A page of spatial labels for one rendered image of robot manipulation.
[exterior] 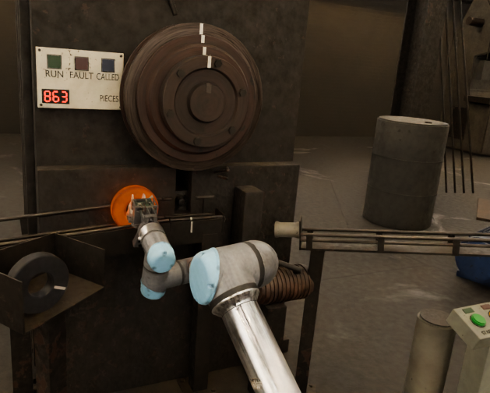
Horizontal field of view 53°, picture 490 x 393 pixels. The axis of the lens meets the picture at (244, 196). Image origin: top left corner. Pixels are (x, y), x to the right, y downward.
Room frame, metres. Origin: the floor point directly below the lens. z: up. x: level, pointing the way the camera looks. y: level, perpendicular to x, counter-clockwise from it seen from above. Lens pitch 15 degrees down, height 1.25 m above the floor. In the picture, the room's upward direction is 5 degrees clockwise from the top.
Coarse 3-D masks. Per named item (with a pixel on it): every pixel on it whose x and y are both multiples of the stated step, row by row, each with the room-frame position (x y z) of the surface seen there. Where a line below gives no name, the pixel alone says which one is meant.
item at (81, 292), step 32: (0, 256) 1.19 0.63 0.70; (64, 256) 1.33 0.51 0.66; (96, 256) 1.26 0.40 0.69; (0, 288) 1.06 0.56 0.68; (32, 288) 1.23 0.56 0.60; (96, 288) 1.24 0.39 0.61; (0, 320) 1.06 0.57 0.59; (32, 320) 1.08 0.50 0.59; (64, 320) 1.21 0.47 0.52; (64, 352) 1.21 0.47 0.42; (64, 384) 1.21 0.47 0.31
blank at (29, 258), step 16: (32, 256) 1.11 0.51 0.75; (48, 256) 1.13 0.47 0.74; (16, 272) 1.07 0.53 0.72; (32, 272) 1.09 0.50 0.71; (48, 272) 1.13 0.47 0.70; (64, 272) 1.16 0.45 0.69; (48, 288) 1.14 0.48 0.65; (64, 288) 1.16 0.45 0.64; (32, 304) 1.09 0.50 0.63; (48, 304) 1.12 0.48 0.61
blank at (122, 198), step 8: (120, 192) 1.54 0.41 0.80; (128, 192) 1.54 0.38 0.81; (136, 192) 1.55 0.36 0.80; (144, 192) 1.56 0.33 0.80; (112, 200) 1.54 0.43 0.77; (120, 200) 1.53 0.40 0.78; (128, 200) 1.54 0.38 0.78; (152, 200) 1.58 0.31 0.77; (112, 208) 1.52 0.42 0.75; (120, 208) 1.53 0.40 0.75; (112, 216) 1.52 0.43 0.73; (120, 216) 1.52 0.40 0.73; (120, 224) 1.52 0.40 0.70; (128, 224) 1.54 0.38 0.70
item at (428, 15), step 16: (416, 0) 5.70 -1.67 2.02; (432, 0) 5.40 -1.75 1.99; (416, 16) 5.68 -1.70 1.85; (432, 16) 5.42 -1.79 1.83; (416, 32) 5.64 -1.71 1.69; (432, 32) 5.43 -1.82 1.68; (400, 48) 5.65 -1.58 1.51; (416, 48) 5.61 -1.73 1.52; (432, 48) 5.45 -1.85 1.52; (400, 64) 5.66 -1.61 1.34; (416, 64) 5.57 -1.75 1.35; (432, 64) 5.47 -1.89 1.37; (400, 80) 5.68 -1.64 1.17; (416, 80) 5.38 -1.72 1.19; (432, 80) 5.49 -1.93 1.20; (400, 96) 5.69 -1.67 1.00; (416, 96) 5.40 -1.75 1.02; (400, 112) 5.68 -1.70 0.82; (416, 112) 5.42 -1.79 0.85
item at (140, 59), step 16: (160, 32) 1.55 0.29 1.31; (176, 32) 1.57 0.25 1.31; (192, 32) 1.59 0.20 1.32; (208, 32) 1.61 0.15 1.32; (224, 32) 1.64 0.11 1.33; (144, 48) 1.53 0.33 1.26; (240, 48) 1.67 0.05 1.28; (144, 64) 1.53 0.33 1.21; (128, 80) 1.50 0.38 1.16; (256, 80) 1.70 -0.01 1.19; (128, 96) 1.50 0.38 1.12; (256, 96) 1.70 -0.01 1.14; (128, 112) 1.51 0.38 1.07; (256, 112) 1.70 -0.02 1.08; (144, 144) 1.53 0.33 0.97; (240, 144) 1.68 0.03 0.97; (160, 160) 1.55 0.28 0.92; (176, 160) 1.58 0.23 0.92; (208, 160) 1.63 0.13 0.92; (224, 160) 1.65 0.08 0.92
